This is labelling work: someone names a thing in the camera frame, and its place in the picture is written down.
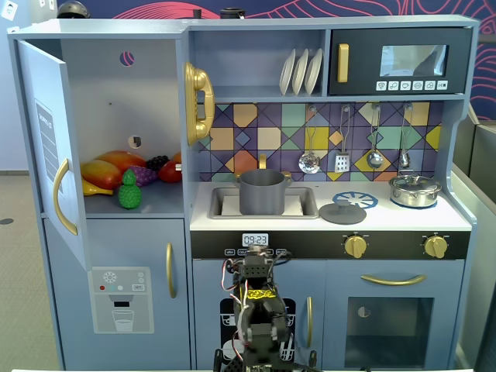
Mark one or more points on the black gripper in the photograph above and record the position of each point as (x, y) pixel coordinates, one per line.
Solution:
(256, 253)

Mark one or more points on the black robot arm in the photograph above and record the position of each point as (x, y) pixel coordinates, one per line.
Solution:
(255, 271)

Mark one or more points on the blue open cabinet door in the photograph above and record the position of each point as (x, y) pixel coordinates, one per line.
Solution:
(42, 97)

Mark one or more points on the blue oven door with window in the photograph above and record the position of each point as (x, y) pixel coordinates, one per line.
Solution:
(337, 310)

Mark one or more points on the digital clock display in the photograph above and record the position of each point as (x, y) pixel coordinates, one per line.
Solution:
(255, 240)

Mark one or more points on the gold stove knob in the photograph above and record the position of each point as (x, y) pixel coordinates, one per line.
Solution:
(355, 246)
(436, 246)

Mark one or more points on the gray toy sink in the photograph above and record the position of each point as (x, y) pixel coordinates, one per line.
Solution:
(308, 205)

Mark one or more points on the gray plastic pot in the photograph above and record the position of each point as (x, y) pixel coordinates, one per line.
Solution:
(261, 193)

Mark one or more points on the gray pot lid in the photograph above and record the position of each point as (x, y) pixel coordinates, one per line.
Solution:
(343, 215)

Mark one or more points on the gold toy faucet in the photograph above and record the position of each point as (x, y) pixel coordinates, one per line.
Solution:
(263, 160)

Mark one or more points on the steel skimmer utensil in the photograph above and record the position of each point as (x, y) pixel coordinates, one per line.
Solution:
(309, 162)

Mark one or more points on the blue fridge door with dispenser print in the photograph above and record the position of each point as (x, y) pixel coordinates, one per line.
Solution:
(116, 248)

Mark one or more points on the blue toy kitchen unit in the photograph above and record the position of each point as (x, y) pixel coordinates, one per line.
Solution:
(407, 222)

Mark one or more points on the steel slotted spatula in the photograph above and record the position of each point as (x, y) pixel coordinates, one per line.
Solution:
(342, 163)

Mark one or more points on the red toy apple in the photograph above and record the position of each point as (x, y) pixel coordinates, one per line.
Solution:
(170, 172)

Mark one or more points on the orange toy fruit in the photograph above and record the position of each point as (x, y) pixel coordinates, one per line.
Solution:
(177, 157)

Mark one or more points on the purple toy grapes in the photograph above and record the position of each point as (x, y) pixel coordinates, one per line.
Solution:
(145, 176)

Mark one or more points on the dark toy grapes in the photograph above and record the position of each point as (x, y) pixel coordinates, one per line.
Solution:
(157, 162)

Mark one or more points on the steel ladle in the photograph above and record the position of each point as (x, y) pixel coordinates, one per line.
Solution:
(374, 159)

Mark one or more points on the shiny steel pot with lid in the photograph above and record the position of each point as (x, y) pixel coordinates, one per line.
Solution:
(414, 190)

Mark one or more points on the steel spoon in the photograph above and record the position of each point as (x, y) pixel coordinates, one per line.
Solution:
(404, 158)

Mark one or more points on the yellow toy banana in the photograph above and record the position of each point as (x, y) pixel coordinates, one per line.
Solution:
(95, 190)

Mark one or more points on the orange red toy mango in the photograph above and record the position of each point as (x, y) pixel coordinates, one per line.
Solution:
(122, 159)

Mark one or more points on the yellow red toy mango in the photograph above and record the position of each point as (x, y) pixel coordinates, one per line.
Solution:
(100, 172)

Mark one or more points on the gold toy telephone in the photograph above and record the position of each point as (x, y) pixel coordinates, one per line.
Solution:
(203, 93)

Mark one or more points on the white toy plate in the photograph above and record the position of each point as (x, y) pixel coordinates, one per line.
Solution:
(313, 73)
(299, 73)
(286, 75)

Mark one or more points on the black toy microwave door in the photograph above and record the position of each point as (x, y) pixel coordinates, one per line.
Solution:
(364, 62)

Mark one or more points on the black floor disc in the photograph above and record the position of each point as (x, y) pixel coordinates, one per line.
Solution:
(5, 221)

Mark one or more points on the black round object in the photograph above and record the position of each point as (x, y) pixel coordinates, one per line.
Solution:
(231, 13)

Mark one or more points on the dark helmet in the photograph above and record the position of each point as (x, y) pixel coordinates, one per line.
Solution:
(73, 8)

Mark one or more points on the white wall socket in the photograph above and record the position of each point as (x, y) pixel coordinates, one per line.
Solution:
(9, 11)

